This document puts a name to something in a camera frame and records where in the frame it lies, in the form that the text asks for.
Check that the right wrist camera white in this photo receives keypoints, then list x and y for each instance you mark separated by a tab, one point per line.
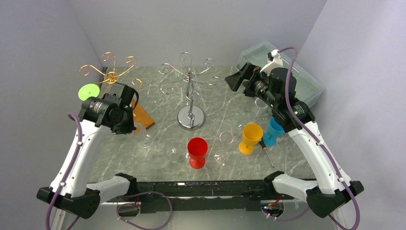
274	61

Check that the clear plastic storage box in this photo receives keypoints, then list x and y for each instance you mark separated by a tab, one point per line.
308	89

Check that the orange plastic wine glass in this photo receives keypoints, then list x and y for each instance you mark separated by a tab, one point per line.
251	135

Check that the orange black screwdriver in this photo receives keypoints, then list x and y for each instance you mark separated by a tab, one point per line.
264	148

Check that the green plastic wine glass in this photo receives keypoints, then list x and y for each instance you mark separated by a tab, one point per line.
88	90

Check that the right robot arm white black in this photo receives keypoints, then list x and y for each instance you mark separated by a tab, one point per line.
332	187

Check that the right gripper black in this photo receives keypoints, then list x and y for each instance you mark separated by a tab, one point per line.
235	80

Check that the orange wooden rack base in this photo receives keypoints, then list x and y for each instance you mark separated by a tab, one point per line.
142	120

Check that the blue plastic wine glass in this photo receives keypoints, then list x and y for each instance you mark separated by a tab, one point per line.
274	130

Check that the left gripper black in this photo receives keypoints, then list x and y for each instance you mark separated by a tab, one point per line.
129	127

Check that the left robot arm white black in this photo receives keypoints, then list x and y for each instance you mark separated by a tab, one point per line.
71	191

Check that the clear wine glass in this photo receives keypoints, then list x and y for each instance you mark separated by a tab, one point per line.
241	110
260	108
238	123

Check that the chrome wine glass rack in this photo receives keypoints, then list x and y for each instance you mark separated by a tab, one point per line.
190	117

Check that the red plastic wine glass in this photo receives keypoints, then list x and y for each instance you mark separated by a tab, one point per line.
197	149

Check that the aluminium frame rail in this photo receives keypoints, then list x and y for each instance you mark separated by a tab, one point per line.
86	205

